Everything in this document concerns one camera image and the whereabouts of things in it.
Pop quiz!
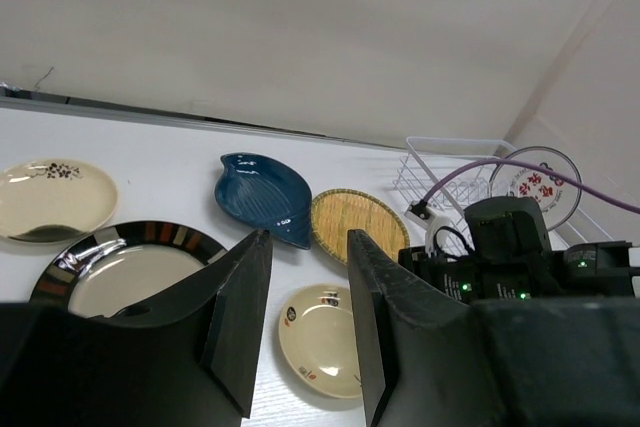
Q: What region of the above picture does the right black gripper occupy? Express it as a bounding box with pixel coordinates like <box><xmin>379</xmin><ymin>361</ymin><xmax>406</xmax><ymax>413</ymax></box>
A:
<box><xmin>398</xmin><ymin>247</ymin><xmax>530</xmax><ymax>304</ymax></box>

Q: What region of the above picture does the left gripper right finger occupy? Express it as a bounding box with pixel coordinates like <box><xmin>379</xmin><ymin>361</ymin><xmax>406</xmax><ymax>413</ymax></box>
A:
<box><xmin>348</xmin><ymin>230</ymin><xmax>639</xmax><ymax>426</ymax></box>

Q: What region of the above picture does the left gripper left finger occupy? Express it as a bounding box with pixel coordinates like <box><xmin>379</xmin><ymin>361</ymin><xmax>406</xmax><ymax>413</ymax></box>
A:
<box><xmin>1</xmin><ymin>230</ymin><xmax>273</xmax><ymax>426</ymax></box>

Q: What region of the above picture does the cream plate with red marks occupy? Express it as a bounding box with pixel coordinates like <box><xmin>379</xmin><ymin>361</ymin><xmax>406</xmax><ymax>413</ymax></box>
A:
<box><xmin>278</xmin><ymin>284</ymin><xmax>362</xmax><ymax>400</ymax></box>

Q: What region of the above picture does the white plate with red characters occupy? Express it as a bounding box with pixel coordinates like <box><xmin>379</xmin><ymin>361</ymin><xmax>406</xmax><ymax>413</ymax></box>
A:
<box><xmin>489</xmin><ymin>146</ymin><xmax>582</xmax><ymax>231</ymax></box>

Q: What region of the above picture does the black rimmed striped plate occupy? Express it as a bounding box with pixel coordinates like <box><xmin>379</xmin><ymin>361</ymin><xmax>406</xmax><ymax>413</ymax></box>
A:
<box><xmin>29</xmin><ymin>220</ymin><xmax>227</xmax><ymax>317</ymax></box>

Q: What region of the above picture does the woven bamboo plate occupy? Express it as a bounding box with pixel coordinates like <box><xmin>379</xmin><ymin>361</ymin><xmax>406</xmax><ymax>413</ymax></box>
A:
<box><xmin>311</xmin><ymin>189</ymin><xmax>410</xmax><ymax>264</ymax></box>

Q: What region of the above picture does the blue leaf shaped dish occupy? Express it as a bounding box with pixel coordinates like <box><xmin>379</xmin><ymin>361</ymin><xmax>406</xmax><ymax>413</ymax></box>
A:
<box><xmin>214</xmin><ymin>152</ymin><xmax>312</xmax><ymax>250</ymax></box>

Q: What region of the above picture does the cream plate with floral print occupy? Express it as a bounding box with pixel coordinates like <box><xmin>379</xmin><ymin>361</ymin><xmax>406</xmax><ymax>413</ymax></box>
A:
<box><xmin>1</xmin><ymin>158</ymin><xmax>119</xmax><ymax>244</ymax></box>

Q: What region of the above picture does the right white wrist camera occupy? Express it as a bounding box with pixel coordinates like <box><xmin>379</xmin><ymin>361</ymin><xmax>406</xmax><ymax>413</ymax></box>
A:
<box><xmin>404</xmin><ymin>200</ymin><xmax>452</xmax><ymax>251</ymax></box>

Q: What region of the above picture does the white wire dish rack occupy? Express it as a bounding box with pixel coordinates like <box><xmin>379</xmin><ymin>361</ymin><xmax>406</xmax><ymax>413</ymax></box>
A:
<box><xmin>392</xmin><ymin>136</ymin><xmax>612</xmax><ymax>245</ymax></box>

